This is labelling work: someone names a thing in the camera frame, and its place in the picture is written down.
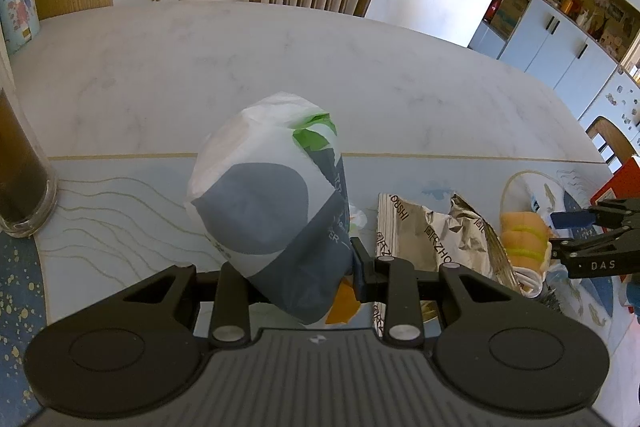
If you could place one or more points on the white wall cabinet unit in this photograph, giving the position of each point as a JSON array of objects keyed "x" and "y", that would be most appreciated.
[{"x": 573, "y": 46}]

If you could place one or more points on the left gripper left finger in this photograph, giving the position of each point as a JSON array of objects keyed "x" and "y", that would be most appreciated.
[{"x": 229, "y": 326}]

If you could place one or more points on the right wooden chair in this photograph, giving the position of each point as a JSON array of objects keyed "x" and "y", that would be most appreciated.
[{"x": 610, "y": 142}]

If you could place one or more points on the silver foil snack bag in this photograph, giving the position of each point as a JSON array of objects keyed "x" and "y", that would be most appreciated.
[{"x": 429, "y": 239}]

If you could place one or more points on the white grey plastic bag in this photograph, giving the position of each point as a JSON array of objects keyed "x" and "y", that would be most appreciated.
[{"x": 270, "y": 190}]

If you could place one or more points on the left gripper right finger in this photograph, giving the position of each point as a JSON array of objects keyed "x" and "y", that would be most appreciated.
[{"x": 392, "y": 281}]

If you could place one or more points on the white printed tin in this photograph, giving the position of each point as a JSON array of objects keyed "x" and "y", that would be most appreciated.
[{"x": 20, "y": 23}]

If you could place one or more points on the glass of dark drink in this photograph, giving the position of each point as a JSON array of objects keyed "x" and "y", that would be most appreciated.
[{"x": 28, "y": 183}]

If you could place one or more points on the orange yellow bread toy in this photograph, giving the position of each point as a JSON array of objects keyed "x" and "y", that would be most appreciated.
[{"x": 526, "y": 239}]

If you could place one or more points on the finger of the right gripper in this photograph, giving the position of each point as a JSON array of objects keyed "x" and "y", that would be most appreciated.
[
  {"x": 608, "y": 213},
  {"x": 604, "y": 255}
]

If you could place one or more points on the red white cardboard box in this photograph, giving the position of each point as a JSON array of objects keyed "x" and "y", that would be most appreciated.
[{"x": 625, "y": 183}]

